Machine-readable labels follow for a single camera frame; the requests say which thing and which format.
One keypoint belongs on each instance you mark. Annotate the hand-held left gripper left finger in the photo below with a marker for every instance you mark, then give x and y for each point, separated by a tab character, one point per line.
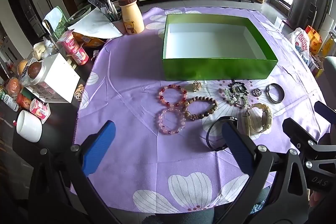
99	148

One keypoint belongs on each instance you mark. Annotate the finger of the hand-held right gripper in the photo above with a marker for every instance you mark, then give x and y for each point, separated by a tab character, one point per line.
296	130
325	111

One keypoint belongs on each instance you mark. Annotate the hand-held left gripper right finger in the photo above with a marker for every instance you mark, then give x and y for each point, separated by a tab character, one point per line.
236	148

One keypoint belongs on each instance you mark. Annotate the black wristwatch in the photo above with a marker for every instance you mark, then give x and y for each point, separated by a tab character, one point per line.
218	132

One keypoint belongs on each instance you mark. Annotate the cream wristwatch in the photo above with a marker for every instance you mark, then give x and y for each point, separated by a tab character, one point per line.
258	119

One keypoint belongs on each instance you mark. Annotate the black bangle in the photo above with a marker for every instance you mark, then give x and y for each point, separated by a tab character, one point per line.
275	92

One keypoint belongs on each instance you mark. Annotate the small round rhinestone brooch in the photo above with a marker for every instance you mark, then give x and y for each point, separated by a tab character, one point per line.
256	92

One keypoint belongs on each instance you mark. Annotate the black patterned brooch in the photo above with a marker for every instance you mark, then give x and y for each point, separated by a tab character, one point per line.
237	87

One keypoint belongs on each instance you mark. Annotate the gold flower brooch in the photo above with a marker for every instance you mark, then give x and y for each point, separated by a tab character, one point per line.
197	86

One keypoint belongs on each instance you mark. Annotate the green cardboard box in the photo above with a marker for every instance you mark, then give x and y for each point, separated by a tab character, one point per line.
210	37

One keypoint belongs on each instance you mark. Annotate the person's right hand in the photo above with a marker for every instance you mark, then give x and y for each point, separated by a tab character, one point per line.
314	199

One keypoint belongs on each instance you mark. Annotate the purple floral tablecloth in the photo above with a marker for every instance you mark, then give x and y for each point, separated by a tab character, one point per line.
136	161

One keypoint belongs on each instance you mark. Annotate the grey chair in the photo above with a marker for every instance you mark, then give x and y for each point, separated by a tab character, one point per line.
330	66

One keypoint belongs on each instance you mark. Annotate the pink yogurt cup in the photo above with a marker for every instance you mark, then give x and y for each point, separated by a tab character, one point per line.
40	110

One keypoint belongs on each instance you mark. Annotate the yellow cardboard boxes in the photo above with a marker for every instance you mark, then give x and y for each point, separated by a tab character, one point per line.
315	40

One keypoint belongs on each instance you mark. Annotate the white mug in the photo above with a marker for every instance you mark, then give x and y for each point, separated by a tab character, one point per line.
29	127

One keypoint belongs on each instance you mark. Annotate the white plastic bag red print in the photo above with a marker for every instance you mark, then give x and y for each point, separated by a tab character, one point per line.
300	39

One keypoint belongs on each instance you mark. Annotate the white square box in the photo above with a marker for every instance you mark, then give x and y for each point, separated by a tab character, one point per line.
56	77

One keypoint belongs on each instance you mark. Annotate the red can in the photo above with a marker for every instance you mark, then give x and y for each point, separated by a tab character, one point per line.
25	101

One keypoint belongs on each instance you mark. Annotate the brown egg in cup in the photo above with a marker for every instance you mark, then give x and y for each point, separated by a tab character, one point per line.
34	71

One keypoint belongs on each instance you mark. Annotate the green bottle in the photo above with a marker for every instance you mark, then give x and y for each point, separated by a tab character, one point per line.
9	100

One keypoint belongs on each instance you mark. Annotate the orange snack packet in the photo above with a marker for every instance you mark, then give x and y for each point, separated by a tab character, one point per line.
88	40

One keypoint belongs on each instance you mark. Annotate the pink drink can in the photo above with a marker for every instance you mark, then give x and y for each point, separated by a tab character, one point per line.
68	41

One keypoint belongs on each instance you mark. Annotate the white figurine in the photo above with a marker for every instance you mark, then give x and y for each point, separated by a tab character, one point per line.
43	49

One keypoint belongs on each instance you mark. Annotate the white paper sheet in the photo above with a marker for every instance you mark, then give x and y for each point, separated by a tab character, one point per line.
94	23

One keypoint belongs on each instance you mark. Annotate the green and white carton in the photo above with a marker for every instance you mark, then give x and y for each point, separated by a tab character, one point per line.
56	20

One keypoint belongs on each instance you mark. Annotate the yellow bear bottle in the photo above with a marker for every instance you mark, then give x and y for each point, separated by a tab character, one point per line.
131	16

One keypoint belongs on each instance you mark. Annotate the pen holder with pens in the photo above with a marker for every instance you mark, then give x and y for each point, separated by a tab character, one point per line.
113	12

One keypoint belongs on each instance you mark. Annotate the grey remote control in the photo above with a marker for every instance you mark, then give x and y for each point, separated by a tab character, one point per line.
94	2

